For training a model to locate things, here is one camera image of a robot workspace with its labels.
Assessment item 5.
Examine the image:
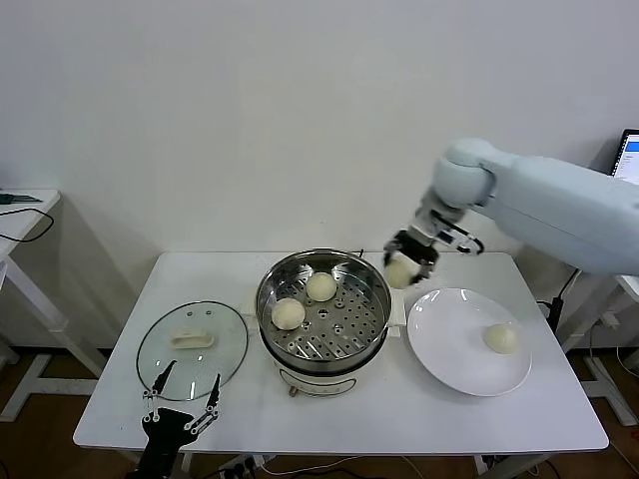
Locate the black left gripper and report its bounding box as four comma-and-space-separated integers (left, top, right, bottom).
130, 358, 223, 479

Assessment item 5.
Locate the white power strip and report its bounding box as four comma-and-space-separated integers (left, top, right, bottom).
219, 453, 274, 475

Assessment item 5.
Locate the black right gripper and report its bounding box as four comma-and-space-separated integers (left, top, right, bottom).
382, 227, 441, 287

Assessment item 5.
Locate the round glass pot lid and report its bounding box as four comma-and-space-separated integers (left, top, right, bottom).
136, 299, 250, 403

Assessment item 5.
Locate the white round plate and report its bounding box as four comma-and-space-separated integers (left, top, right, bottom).
406, 287, 533, 398

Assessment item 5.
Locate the white electric cooker pot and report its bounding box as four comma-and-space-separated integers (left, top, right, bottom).
241, 291, 406, 400

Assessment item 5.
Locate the black looped cable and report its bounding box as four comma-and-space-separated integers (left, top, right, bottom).
0, 207, 55, 244

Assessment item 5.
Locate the white cable under table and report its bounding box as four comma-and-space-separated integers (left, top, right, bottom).
262, 456, 350, 476

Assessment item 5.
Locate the white side table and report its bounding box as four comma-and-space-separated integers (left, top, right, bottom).
0, 188, 110, 425
561, 271, 639, 428

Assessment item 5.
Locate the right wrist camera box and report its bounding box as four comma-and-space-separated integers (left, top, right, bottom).
429, 219, 486, 256

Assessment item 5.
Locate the stainless steel steamer basket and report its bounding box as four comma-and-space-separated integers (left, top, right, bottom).
255, 247, 392, 368

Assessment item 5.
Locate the dark green flat tool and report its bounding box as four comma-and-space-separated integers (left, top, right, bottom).
0, 192, 45, 206

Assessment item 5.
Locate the grey open laptop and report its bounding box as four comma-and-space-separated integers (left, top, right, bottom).
611, 128, 639, 184

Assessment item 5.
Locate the laptop charging cable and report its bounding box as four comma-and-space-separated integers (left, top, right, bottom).
561, 268, 581, 301

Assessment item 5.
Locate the white steamed baozi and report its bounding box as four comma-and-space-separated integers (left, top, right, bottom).
384, 251, 423, 289
271, 297, 307, 332
482, 322, 523, 355
304, 271, 338, 302

